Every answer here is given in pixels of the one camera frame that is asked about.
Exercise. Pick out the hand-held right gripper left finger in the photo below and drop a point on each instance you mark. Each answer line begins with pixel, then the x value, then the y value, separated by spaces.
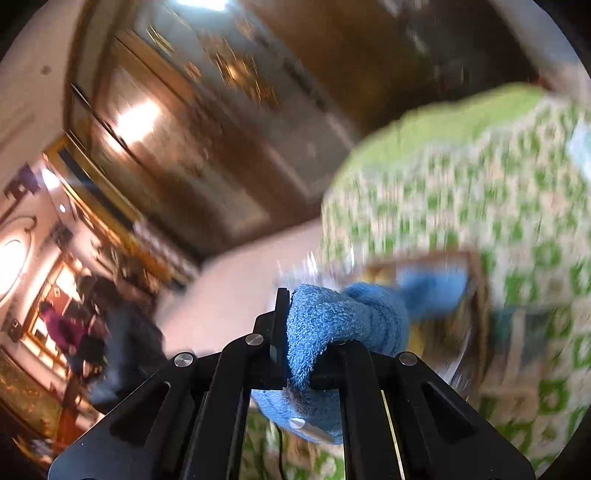
pixel 279 323

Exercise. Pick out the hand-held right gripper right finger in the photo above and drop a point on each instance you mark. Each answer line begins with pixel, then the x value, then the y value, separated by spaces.
pixel 353 369

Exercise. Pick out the blue terry cloth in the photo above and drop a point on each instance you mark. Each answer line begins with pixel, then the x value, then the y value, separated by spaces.
pixel 434 288
pixel 332 323

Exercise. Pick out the cardboard box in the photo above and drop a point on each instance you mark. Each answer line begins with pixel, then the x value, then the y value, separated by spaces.
pixel 475 300

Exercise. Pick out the person in dark clothes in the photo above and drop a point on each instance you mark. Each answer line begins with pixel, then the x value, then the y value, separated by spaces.
pixel 115 332

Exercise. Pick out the green patterned bedsheet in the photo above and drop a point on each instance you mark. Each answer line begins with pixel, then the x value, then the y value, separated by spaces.
pixel 461 184

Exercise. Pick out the dark wooden wardrobe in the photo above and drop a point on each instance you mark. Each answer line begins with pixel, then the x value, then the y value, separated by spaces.
pixel 221 115

